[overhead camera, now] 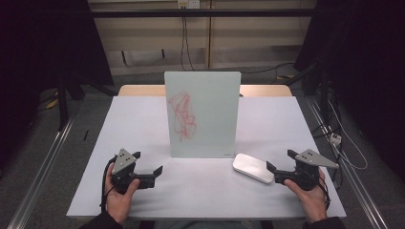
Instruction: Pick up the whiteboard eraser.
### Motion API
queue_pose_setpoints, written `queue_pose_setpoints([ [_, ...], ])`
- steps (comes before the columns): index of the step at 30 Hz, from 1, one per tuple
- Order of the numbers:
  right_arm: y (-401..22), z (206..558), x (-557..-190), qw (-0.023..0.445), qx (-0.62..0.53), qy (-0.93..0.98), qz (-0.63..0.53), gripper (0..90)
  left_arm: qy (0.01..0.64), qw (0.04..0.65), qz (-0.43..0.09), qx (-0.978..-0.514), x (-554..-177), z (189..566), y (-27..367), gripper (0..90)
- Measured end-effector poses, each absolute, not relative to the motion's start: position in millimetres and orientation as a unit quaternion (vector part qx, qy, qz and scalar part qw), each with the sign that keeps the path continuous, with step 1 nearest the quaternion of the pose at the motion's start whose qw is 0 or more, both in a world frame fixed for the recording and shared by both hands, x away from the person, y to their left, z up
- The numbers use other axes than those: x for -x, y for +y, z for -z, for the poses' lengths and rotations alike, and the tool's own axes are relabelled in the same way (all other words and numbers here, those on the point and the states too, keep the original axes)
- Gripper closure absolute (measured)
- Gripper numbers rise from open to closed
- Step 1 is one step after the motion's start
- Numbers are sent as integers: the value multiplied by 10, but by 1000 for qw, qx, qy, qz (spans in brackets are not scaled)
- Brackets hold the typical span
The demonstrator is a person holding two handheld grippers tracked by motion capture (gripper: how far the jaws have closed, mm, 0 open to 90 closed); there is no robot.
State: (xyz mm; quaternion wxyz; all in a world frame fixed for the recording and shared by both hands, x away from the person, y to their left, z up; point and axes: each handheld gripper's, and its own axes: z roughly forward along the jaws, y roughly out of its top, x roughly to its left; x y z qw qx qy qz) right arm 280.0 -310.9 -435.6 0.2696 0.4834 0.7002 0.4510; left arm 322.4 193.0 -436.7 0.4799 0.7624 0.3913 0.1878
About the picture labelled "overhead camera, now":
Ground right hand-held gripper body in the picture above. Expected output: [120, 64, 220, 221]
[273, 149, 340, 192]

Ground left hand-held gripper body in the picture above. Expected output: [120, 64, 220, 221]
[109, 148, 157, 196]

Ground white board eraser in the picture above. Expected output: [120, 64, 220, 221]
[232, 153, 275, 184]

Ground glass whiteboard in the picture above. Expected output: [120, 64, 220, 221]
[163, 71, 242, 159]

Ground person's right hand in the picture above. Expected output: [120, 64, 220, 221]
[284, 168, 330, 224]

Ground person's left hand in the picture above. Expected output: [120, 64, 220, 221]
[104, 163, 141, 225]

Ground white table sheet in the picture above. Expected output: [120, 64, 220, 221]
[66, 95, 348, 220]

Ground wooden table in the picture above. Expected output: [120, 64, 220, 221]
[117, 84, 293, 97]

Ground black metal stand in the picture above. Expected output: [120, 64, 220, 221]
[56, 73, 71, 132]

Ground black curtain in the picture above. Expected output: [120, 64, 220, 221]
[0, 0, 115, 170]
[293, 0, 405, 184]

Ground black horizontal beam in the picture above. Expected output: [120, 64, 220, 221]
[90, 9, 317, 19]

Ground left hand-held gripper black cable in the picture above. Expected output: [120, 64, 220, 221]
[99, 155, 118, 214]

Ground hand-held gripper black cable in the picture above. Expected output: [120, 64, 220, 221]
[99, 155, 118, 214]
[314, 176, 332, 212]

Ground right hand-held gripper black cable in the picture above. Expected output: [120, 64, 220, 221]
[314, 176, 332, 212]

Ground aluminium floor rail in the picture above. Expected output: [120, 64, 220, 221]
[305, 96, 389, 229]
[7, 118, 76, 229]

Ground white cable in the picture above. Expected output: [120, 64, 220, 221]
[327, 99, 369, 171]

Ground black floor cable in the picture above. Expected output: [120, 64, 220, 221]
[241, 62, 296, 75]

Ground hanging black cables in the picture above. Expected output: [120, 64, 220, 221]
[180, 16, 196, 72]

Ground white wall socket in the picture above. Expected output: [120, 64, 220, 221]
[177, 0, 202, 10]

